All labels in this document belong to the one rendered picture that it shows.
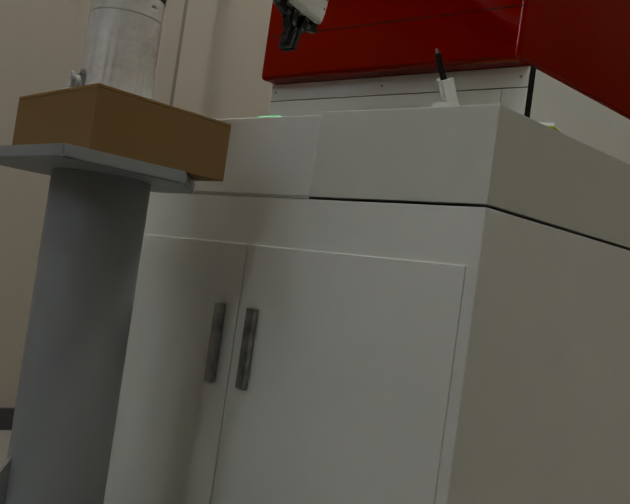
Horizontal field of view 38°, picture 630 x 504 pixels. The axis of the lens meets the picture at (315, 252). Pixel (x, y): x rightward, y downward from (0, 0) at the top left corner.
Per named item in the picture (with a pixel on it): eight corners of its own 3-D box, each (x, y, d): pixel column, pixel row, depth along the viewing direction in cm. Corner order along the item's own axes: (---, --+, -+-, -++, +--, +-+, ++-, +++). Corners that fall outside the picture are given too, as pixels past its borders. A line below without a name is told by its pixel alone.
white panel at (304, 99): (258, 227, 257) (278, 86, 259) (512, 247, 202) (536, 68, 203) (250, 225, 255) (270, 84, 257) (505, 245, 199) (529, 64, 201)
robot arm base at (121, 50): (75, 87, 138) (94, -32, 140) (38, 102, 154) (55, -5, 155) (189, 116, 148) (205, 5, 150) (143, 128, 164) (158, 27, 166)
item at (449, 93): (441, 152, 178) (450, 84, 179) (458, 152, 176) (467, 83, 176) (422, 145, 174) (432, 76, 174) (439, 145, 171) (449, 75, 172)
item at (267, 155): (154, 196, 199) (164, 132, 200) (345, 205, 161) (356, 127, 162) (118, 188, 192) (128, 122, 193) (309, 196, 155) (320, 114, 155)
